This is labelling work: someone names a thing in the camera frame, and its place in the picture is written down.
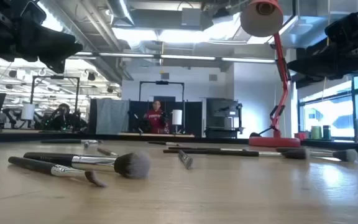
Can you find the red container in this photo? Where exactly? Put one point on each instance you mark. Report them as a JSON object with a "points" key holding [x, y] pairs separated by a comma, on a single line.
{"points": [[300, 136]]}

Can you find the light green cylinder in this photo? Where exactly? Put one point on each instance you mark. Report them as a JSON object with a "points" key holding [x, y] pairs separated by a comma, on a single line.
{"points": [[316, 133]]}

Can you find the red desk lamp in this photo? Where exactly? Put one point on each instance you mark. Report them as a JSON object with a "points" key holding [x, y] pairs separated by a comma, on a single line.
{"points": [[275, 142]]}

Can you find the angled-tip black makeup brush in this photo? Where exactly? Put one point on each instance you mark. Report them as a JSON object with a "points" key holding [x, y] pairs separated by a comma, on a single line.
{"points": [[33, 165]]}

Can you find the slim black makeup brush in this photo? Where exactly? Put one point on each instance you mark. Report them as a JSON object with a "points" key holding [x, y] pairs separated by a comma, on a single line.
{"points": [[160, 143]]}

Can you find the white shade table lamp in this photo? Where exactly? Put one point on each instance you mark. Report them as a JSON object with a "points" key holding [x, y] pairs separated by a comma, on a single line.
{"points": [[176, 117]]}

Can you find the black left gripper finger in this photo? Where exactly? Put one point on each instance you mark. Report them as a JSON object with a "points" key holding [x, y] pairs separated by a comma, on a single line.
{"points": [[51, 40], [57, 63]]}

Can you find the black fan makeup brush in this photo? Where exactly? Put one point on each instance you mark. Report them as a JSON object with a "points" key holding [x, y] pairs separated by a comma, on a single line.
{"points": [[213, 152]]}

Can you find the dark green cylinder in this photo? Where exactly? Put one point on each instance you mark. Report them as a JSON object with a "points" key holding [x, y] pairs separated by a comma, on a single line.
{"points": [[327, 133]]}

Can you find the long black silver-ferrule brush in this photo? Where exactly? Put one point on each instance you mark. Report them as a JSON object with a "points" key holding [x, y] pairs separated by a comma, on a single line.
{"points": [[61, 141]]}

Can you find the thin black liner brush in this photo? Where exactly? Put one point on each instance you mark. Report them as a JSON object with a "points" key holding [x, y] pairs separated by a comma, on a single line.
{"points": [[194, 148]]}

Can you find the person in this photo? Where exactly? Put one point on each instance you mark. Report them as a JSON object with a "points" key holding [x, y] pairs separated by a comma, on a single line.
{"points": [[156, 119]]}

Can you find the black gantry frame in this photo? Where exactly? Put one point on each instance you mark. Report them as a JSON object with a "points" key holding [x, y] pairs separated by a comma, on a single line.
{"points": [[162, 82], [56, 77]]}

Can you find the black partition screen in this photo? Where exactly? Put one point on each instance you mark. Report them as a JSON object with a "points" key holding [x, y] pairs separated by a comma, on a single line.
{"points": [[194, 118]]}

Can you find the grey wall vent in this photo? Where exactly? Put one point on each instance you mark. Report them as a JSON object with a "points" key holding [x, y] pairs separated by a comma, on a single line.
{"points": [[165, 76], [213, 77]]}

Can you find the grey round-head makeup brush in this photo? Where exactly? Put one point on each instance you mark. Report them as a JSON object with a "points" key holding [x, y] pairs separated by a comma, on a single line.
{"points": [[346, 155]]}

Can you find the small brown makeup brush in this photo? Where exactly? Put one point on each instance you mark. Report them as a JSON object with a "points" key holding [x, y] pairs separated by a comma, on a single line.
{"points": [[106, 151]]}

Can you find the ceiling light bar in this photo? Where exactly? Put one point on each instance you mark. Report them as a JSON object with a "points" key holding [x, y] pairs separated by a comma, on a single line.
{"points": [[186, 57]]}

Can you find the wooden background table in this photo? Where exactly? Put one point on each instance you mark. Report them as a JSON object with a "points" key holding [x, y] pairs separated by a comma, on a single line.
{"points": [[154, 135]]}

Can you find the grey cloth panel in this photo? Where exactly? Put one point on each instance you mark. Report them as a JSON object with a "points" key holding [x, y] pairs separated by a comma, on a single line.
{"points": [[112, 116]]}

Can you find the black ceiling spotlight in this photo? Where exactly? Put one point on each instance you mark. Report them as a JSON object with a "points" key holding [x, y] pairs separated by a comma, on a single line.
{"points": [[91, 76], [110, 90], [12, 74]]}

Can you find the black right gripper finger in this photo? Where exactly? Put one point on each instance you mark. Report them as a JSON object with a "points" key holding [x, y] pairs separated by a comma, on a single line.
{"points": [[346, 31], [328, 63]]}

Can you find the tiny makeup brush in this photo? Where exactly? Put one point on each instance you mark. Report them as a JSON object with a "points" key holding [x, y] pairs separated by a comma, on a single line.
{"points": [[86, 145]]}

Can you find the black equipment cabinet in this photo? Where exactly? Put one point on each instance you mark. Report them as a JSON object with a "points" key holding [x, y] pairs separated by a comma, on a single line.
{"points": [[222, 109]]}

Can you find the short flat-head makeup brush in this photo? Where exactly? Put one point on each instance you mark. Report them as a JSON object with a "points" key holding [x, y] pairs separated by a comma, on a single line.
{"points": [[186, 160]]}

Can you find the large fluffy powder brush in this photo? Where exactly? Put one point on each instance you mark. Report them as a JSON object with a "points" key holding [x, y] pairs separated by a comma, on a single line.
{"points": [[132, 165]]}

